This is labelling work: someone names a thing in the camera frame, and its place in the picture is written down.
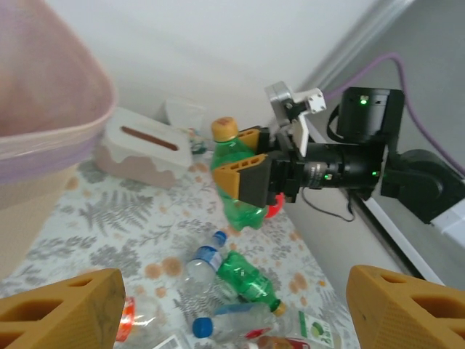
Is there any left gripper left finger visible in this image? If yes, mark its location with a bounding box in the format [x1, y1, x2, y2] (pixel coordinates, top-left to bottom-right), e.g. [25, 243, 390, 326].
[0, 268, 126, 349]

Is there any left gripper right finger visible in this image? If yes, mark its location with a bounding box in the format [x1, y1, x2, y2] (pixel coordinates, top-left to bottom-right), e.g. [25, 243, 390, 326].
[344, 264, 465, 349]

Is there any green plastic soda bottle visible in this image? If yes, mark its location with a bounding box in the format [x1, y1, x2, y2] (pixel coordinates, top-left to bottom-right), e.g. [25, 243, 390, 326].
[209, 116, 278, 233]
[216, 250, 288, 316]

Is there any clear bottle orange label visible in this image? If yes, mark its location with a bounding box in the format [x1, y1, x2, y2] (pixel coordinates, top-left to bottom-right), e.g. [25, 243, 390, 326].
[116, 294, 161, 345]

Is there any clear bottle lime label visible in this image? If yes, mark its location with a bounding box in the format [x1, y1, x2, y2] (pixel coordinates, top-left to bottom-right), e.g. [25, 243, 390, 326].
[297, 310, 343, 349]

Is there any clear bottle dark blue label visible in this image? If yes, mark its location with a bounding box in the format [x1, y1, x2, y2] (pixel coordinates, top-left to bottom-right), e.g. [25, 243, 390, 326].
[179, 230, 229, 302]

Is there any bottle red yellow label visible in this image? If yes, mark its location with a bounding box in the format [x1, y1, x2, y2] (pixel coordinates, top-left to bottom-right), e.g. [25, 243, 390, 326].
[246, 328, 313, 349]

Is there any clear crushed blue-cap bottle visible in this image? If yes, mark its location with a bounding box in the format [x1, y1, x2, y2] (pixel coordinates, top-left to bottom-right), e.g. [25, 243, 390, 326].
[191, 303, 291, 343]

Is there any beige ribbed plastic bin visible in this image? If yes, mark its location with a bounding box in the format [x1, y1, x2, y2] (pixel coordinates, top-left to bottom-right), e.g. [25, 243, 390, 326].
[0, 0, 119, 281]

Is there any red shark plush toy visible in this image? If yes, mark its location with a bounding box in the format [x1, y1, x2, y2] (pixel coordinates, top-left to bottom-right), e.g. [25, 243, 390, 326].
[264, 192, 286, 219]

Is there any green tissue pack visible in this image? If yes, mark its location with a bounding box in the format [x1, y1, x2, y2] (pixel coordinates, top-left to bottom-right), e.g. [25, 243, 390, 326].
[159, 97, 211, 156]

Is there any white pink tissue box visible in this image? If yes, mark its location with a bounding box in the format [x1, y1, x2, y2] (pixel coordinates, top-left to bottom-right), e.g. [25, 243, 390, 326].
[94, 107, 193, 189]

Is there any floral patterned tablecloth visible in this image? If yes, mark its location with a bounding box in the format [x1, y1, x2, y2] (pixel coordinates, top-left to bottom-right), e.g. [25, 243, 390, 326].
[0, 156, 364, 349]

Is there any pink plastic basket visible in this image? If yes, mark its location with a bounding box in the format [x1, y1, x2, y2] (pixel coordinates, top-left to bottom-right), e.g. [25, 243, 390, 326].
[0, 0, 119, 186]

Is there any thin black cable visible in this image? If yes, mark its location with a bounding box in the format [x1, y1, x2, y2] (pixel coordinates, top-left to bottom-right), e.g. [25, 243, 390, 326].
[301, 188, 356, 222]

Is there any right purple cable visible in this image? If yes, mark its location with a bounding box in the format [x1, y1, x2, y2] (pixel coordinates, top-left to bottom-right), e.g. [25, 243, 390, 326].
[325, 52, 465, 175]

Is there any aluminium frame post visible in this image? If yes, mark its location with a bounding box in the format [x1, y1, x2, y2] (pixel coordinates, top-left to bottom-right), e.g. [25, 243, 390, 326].
[296, 0, 417, 94]

